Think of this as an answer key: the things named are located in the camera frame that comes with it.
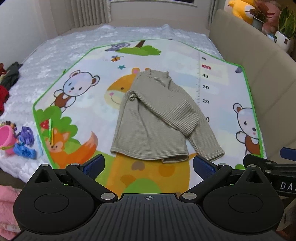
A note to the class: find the cartoon animal play mat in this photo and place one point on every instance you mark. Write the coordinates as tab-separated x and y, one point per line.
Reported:
173	60

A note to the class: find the red garment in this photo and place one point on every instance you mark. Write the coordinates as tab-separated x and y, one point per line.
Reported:
3	95

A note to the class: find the green and yellow toy stick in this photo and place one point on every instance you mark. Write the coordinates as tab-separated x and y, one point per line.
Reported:
50	132

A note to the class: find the blue plastic toy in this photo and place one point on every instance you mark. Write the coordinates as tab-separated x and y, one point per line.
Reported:
25	152

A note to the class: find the beige pleated curtain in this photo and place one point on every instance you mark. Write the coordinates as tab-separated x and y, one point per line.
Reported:
92	11

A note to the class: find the dark grey garment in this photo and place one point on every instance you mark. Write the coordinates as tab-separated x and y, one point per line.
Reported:
11	74

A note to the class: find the beige striped sweater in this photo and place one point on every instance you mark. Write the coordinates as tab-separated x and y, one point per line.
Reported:
150	115

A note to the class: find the yellow plush toy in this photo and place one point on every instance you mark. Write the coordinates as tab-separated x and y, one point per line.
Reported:
240	9

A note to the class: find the white quilted bed cover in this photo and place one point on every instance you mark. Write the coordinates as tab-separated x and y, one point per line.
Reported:
69	41

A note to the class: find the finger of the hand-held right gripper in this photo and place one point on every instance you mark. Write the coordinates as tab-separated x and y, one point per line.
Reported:
288	153
274	166

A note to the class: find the pink cloth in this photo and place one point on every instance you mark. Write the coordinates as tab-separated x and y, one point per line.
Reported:
9	204

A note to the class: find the red-leaf plant in grey pot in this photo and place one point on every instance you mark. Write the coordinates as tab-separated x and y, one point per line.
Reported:
257	23

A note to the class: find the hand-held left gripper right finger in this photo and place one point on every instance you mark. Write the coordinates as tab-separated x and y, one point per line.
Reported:
204	166

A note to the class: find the beige padded headboard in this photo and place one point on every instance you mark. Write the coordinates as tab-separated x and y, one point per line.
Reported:
266	69

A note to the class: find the green plant in white pot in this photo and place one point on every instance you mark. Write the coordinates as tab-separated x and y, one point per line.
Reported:
285	39

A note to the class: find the pink toy bucket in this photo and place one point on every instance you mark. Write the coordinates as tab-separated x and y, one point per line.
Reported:
8	139

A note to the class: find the purple plastic toy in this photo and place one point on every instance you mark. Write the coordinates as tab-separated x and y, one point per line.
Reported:
26	136

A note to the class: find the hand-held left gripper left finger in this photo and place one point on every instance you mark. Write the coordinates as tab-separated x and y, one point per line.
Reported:
93	165

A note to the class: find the pink plush toy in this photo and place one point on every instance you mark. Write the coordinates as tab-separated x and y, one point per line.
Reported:
272	20

